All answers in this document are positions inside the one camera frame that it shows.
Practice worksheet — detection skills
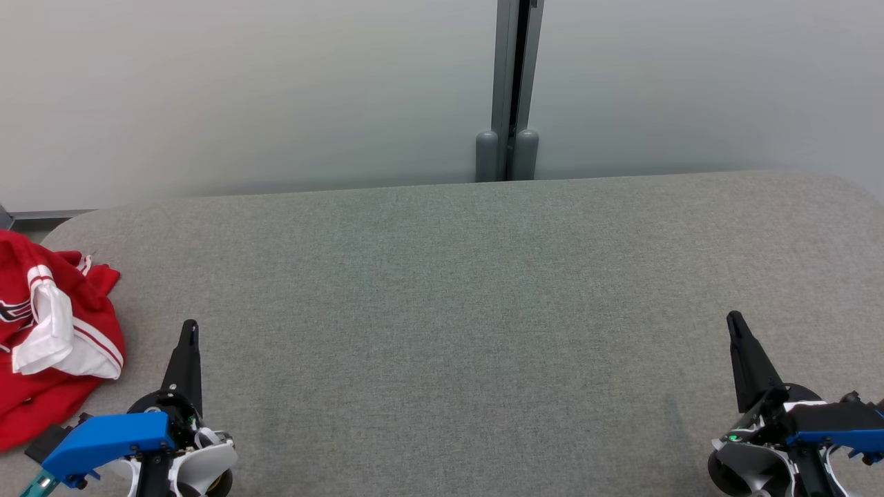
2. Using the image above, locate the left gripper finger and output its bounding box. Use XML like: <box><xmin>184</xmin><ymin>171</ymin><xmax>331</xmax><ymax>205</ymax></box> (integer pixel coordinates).
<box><xmin>160</xmin><ymin>319</ymin><xmax>204</xmax><ymax>416</ymax></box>

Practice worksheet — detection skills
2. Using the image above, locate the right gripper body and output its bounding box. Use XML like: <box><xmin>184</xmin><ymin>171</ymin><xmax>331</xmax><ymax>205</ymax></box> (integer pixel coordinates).
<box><xmin>708</xmin><ymin>383</ymin><xmax>850</xmax><ymax>497</ymax></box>

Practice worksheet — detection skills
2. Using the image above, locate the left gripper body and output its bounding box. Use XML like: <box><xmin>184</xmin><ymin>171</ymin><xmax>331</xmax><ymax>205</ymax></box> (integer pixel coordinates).
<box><xmin>128</xmin><ymin>390</ymin><xmax>240</xmax><ymax>497</ymax></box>

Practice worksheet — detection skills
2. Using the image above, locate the teal left camera cable connector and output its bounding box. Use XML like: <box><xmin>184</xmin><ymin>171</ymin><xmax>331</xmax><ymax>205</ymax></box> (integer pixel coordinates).
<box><xmin>19</xmin><ymin>469</ymin><xmax>59</xmax><ymax>497</ymax></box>

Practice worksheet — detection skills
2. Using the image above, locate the grey partition base rail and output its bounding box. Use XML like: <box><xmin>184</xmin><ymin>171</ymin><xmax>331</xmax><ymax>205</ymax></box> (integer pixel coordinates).
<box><xmin>10</xmin><ymin>209</ymin><xmax>94</xmax><ymax>222</ymax></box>

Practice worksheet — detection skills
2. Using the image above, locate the red white-sleeved jersey shirt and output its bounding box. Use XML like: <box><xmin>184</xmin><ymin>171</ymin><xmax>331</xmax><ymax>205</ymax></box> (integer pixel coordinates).
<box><xmin>0</xmin><ymin>238</ymin><xmax>126</xmax><ymax>453</ymax></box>

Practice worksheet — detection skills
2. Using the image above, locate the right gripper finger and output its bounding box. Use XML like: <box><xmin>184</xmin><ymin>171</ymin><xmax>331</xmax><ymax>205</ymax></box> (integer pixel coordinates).
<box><xmin>727</xmin><ymin>311</ymin><xmax>789</xmax><ymax>413</ymax></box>

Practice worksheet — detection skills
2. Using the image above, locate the grey metal partition post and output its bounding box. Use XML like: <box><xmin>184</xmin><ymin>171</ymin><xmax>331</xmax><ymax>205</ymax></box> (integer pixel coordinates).
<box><xmin>475</xmin><ymin>0</ymin><xmax>545</xmax><ymax>183</ymax></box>

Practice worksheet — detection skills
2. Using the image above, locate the blue right camera mount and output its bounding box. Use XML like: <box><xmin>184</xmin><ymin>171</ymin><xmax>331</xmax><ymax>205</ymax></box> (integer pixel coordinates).
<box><xmin>786</xmin><ymin>427</ymin><xmax>884</xmax><ymax>465</ymax></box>

